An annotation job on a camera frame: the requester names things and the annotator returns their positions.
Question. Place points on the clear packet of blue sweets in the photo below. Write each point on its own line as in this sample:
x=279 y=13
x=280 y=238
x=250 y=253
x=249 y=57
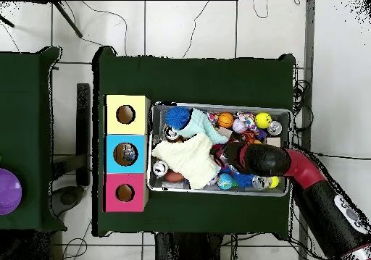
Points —
x=129 y=153

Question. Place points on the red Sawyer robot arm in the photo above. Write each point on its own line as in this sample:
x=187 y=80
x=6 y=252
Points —
x=304 y=170

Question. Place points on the wooden box with three holes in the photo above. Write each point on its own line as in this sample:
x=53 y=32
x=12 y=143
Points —
x=113 y=161

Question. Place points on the mint waffle cloth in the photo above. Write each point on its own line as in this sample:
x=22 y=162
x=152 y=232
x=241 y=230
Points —
x=200 y=123

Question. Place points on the blue furry monster toy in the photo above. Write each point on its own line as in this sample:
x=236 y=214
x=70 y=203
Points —
x=177 y=118

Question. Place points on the cream waffle cloth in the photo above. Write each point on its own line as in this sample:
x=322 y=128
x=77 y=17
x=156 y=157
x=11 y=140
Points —
x=191 y=158

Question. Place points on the small orange basketball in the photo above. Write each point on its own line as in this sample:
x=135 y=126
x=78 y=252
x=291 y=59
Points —
x=225 y=120

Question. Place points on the small white baseball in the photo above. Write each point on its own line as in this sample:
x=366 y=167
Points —
x=239 y=126

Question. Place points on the blue green globe ball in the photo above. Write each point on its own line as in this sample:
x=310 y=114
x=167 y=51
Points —
x=225 y=181

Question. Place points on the blue spiky rubber ball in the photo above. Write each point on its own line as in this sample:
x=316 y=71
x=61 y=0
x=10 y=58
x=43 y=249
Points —
x=243 y=180

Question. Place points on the yellow smiley ball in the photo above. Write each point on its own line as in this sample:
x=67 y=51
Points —
x=263 y=120

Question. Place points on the plain wooden cube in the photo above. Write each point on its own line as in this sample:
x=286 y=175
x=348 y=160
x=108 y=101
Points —
x=274 y=141

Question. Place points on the grey stand foot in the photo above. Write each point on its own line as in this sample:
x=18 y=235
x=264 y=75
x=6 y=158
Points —
x=66 y=197

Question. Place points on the dark green side table cloth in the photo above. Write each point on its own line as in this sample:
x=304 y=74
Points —
x=26 y=112

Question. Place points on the black tripod leg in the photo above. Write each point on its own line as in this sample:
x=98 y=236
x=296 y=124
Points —
x=68 y=18
x=6 y=21

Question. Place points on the purple bowl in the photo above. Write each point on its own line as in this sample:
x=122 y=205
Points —
x=8 y=190

